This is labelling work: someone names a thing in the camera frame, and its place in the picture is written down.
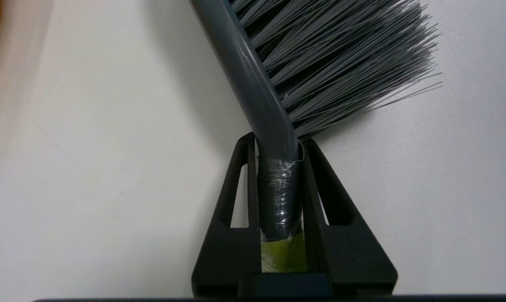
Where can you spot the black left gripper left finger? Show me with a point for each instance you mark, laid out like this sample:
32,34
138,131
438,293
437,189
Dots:
228,251

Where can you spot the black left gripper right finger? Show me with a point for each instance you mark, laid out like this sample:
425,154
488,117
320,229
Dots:
349,260

